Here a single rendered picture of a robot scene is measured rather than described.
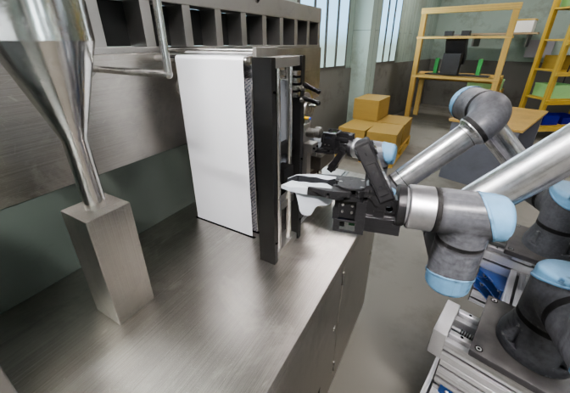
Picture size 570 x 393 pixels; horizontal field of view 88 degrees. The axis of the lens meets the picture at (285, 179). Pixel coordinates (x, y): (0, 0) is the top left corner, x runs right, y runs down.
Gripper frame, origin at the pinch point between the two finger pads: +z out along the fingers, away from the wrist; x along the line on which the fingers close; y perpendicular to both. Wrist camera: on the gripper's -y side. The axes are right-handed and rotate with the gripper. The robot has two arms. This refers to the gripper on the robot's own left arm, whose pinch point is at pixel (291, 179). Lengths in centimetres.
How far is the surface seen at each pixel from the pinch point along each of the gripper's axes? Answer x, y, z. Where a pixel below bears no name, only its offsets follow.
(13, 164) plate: -8, 2, 60
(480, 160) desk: 304, 51, -132
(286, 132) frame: 23.7, -5.0, 8.0
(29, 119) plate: -3, -8, 59
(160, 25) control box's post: 1.4, -26.6, 26.8
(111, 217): -9.1, 9.3, 33.8
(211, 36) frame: 57, -33, 47
